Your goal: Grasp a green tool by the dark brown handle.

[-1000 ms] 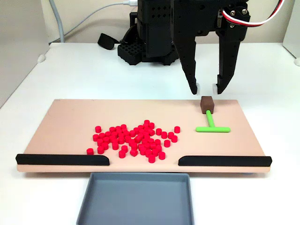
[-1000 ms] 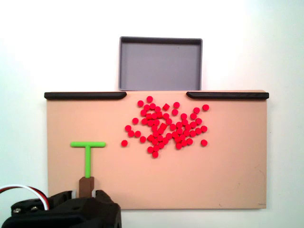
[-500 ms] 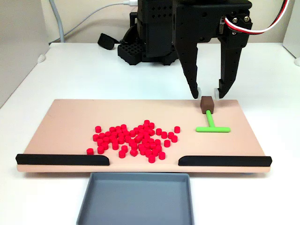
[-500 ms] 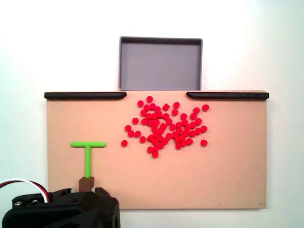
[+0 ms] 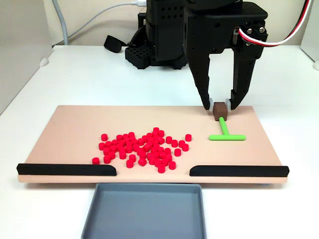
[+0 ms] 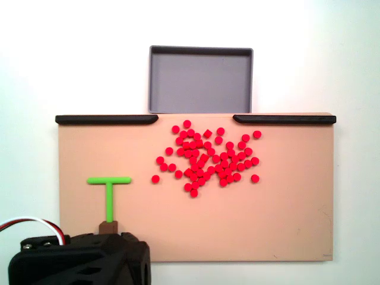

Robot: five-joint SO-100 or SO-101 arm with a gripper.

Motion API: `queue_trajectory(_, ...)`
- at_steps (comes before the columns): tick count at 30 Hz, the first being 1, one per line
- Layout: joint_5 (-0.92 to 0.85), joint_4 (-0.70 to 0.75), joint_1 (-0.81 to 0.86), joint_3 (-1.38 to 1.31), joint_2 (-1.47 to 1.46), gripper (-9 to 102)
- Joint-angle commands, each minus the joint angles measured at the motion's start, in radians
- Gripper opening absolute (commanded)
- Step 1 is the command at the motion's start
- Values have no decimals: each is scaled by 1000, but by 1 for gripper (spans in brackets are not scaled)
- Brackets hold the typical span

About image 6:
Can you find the peach rectangular board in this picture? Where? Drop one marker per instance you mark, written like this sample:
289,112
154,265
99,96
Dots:
267,207

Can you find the red cylindrical pellet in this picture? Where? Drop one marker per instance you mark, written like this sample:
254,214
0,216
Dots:
169,150
248,163
155,178
220,131
172,167
193,193
257,134
237,177
187,123
191,132
188,186
183,134
229,145
242,145
179,140
160,160
218,140
197,136
248,151
175,129
178,174
255,178
245,137
163,167
254,160
207,133

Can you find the grey rectangular tray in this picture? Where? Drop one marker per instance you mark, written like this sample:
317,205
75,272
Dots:
202,80

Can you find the black edge rail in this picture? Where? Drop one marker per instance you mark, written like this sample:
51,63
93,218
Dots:
107,119
285,119

